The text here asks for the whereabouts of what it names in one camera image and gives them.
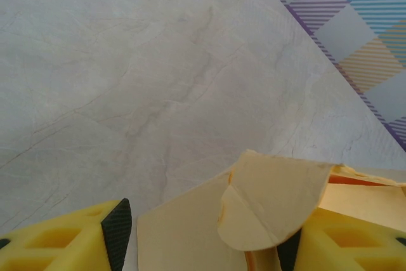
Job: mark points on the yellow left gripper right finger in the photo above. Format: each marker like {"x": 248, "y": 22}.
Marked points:
{"x": 349, "y": 245}

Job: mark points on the yellow paper box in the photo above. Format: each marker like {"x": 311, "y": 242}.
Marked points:
{"x": 269, "y": 195}

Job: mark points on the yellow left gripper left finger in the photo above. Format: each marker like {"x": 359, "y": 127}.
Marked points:
{"x": 63, "y": 245}

